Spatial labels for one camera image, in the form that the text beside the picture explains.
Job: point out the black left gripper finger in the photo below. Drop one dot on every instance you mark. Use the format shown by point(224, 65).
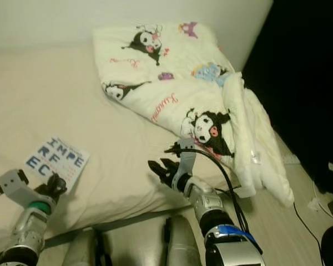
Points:
point(56, 182)

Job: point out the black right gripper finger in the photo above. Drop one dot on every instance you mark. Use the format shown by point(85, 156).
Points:
point(170, 163)
point(160, 172)

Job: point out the white book blue letters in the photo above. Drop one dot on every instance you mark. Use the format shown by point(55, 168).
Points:
point(61, 158)

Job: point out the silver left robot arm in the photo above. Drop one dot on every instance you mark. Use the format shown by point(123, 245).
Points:
point(30, 233)

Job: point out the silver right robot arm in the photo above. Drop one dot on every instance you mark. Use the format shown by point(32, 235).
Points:
point(233, 252)

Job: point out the silver left robot leg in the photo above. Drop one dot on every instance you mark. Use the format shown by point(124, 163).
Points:
point(83, 252)

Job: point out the silver robot leg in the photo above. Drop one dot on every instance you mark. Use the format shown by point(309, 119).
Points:
point(183, 246)
point(83, 252)

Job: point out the silver right robot leg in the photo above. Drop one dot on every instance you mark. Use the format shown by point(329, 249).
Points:
point(183, 246)

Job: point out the cream sheet bed mattress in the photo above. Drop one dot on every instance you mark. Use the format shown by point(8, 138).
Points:
point(55, 100)

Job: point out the cream cartoon print blanket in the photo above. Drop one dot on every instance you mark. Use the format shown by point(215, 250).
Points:
point(161, 72)

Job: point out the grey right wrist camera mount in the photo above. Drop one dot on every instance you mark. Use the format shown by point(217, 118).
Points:
point(186, 158)

